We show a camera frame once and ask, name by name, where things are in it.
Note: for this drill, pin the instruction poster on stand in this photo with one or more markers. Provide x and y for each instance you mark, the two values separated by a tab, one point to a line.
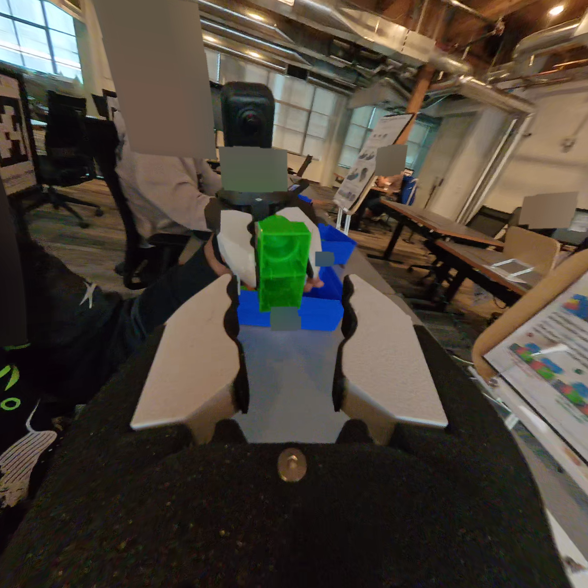
514	308

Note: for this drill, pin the person's left hand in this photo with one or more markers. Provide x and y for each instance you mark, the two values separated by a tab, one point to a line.
219	257

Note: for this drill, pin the blue plastic object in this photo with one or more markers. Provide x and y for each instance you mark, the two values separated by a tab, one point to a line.
317	312

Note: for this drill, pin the green mega block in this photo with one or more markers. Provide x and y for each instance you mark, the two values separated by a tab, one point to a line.
283	262

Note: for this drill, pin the clear acrylic stand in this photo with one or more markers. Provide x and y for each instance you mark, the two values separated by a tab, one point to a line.
511	269

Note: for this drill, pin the black sign with square marker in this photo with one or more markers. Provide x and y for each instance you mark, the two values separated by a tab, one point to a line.
14	129

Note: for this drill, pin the wooden table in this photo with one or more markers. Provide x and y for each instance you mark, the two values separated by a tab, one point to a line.
478	262

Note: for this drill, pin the beige chair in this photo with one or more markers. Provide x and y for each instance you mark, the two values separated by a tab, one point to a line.
531	250

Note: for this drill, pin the person's printed top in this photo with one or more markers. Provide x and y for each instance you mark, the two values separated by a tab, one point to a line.
23	459

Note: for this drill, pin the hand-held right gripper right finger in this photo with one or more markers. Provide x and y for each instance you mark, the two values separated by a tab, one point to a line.
390	367

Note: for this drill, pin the wooden table frame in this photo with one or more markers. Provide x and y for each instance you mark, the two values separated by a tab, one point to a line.
432	220

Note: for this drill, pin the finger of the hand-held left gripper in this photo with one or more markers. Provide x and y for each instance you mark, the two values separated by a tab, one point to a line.
314	230
239	248

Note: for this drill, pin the blue plastic bin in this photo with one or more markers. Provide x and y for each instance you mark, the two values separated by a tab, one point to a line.
338	243

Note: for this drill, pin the printed instruction sheet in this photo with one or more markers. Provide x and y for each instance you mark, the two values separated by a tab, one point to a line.
551	358

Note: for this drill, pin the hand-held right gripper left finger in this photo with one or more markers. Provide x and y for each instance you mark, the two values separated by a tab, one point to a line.
188	367

